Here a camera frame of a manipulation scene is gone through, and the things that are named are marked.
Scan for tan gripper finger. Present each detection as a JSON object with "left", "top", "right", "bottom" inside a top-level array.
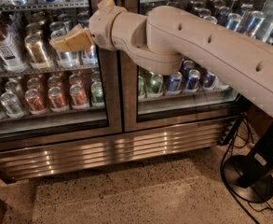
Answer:
[
  {"left": 49, "top": 24, "right": 94, "bottom": 52},
  {"left": 98, "top": 0, "right": 116, "bottom": 9}
]

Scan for glass fridge door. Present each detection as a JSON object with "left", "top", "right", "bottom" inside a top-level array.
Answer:
[
  {"left": 121, "top": 0, "right": 273, "bottom": 132},
  {"left": 0, "top": 47, "right": 121, "bottom": 152}
]

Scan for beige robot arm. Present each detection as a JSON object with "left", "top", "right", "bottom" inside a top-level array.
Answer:
[{"left": 50, "top": 0, "right": 273, "bottom": 118}]

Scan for green soda can left door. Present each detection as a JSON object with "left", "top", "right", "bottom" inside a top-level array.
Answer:
[{"left": 91, "top": 82, "right": 104, "bottom": 106}]

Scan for stainless fridge bottom grille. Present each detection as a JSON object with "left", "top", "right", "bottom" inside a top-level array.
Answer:
[{"left": 0, "top": 116, "right": 236, "bottom": 183}]

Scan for silver tall can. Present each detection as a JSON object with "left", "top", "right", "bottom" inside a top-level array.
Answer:
[{"left": 50, "top": 30, "right": 79, "bottom": 68}]

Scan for gold drink can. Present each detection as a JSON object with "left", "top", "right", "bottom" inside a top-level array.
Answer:
[{"left": 24, "top": 35, "right": 53, "bottom": 70}]

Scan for orange soda can right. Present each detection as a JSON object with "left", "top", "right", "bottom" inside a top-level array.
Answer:
[{"left": 70, "top": 84, "right": 89, "bottom": 109}]

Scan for orange soda can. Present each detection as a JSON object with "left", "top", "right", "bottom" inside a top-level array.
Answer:
[
  {"left": 48, "top": 87, "right": 69, "bottom": 112},
  {"left": 25, "top": 89, "right": 48, "bottom": 115},
  {"left": 70, "top": 84, "right": 89, "bottom": 109}
]

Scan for orange soda can middle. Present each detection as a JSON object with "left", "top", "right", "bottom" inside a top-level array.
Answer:
[{"left": 48, "top": 87, "right": 69, "bottom": 112}]

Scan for green can lower right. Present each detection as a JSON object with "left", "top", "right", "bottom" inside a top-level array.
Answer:
[{"left": 147, "top": 74, "right": 163, "bottom": 98}]

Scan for brown tea bottle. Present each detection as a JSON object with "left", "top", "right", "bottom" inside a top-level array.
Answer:
[{"left": 0, "top": 27, "right": 28, "bottom": 73}]

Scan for orange soda can left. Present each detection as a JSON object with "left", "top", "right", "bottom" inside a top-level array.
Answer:
[{"left": 25, "top": 89, "right": 48, "bottom": 115}]

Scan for silver can lower left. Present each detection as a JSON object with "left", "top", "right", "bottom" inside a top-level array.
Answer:
[{"left": 0, "top": 92, "right": 26, "bottom": 118}]

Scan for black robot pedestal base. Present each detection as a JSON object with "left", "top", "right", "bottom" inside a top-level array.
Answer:
[{"left": 223, "top": 123, "right": 273, "bottom": 203}]

